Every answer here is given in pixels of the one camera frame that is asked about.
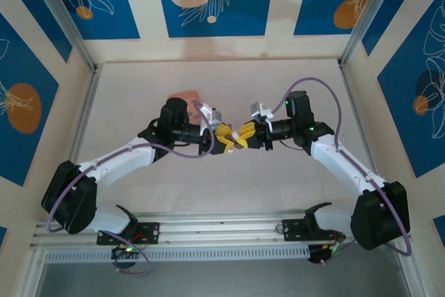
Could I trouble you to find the pink plastic tray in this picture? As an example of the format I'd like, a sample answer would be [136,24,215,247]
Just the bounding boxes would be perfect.
[166,90,209,127]

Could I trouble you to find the black electronics board green light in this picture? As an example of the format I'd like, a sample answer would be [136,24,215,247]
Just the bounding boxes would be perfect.
[111,245,140,259]
[307,243,348,265]

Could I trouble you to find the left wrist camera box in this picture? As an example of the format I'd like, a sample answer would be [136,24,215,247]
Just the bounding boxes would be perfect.
[200,102,224,128]

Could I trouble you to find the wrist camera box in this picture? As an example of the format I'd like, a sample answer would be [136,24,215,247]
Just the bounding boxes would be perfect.
[200,102,224,128]
[249,101,275,121]

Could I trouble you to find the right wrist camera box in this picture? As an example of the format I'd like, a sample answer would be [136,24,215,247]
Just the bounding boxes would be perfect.
[249,101,275,121]

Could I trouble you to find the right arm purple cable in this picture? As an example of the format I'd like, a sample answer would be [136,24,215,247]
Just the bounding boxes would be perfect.
[269,77,414,266]

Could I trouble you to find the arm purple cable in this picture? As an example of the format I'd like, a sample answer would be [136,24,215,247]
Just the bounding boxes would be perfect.
[269,77,414,266]
[47,121,216,276]

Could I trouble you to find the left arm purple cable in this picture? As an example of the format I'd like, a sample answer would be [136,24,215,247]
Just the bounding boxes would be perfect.
[47,121,216,276]

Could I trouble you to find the aluminium table side rail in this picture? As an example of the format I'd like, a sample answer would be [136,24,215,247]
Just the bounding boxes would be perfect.
[339,61,390,214]
[51,63,104,221]

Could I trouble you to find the aluminium front frame rail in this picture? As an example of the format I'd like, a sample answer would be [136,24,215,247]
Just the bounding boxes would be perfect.
[29,209,414,250]

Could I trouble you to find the white slotted cable duct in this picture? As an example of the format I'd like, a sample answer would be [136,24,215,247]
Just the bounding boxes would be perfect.
[44,245,311,264]

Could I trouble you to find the aluminium upright post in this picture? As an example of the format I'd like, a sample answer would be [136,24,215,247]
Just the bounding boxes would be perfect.
[24,0,97,72]
[339,0,411,67]

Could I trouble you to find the aluminium lower frame leg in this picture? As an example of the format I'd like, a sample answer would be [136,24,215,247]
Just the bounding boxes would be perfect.
[20,246,46,297]
[394,241,428,297]

